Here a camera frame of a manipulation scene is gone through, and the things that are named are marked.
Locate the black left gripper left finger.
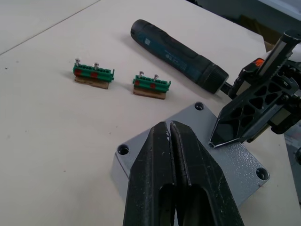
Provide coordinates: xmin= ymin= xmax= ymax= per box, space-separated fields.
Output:
xmin=122 ymin=121 xmax=177 ymax=226

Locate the grey metal box lid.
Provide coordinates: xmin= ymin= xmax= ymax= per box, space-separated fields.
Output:
xmin=112 ymin=101 xmax=271 ymax=208

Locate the green plastic screw holder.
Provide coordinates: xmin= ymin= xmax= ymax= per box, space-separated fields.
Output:
xmin=72 ymin=62 xmax=116 ymax=83
xmin=132 ymin=74 xmax=172 ymax=91

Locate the brown cardboard base piece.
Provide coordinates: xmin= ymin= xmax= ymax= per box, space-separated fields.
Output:
xmin=133 ymin=87 xmax=167 ymax=100
xmin=74 ymin=75 xmax=111 ymax=90

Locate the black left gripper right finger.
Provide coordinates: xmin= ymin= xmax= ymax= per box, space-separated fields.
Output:
xmin=169 ymin=121 xmax=245 ymax=226

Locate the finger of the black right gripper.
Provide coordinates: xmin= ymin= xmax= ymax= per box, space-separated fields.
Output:
xmin=208 ymin=77 xmax=297 ymax=150
xmin=258 ymin=30 xmax=301 ymax=79

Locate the brown cardboard box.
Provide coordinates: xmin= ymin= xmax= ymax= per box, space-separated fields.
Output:
xmin=237 ymin=14 xmax=283 ymax=52

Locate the dark teal electric screwdriver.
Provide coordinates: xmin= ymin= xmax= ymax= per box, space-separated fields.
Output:
xmin=130 ymin=19 xmax=233 ymax=95

